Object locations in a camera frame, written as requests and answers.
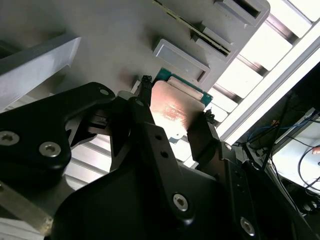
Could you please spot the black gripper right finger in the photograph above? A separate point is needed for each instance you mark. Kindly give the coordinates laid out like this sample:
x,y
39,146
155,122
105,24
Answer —
x,y
262,200

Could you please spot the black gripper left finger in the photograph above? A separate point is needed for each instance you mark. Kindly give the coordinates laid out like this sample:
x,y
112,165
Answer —
x,y
32,130

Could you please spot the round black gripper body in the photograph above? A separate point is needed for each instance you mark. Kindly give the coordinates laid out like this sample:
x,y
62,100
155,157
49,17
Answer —
x,y
120,210

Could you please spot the silver CPU green board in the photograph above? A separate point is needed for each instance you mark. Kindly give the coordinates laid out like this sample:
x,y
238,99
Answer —
x,y
175,105

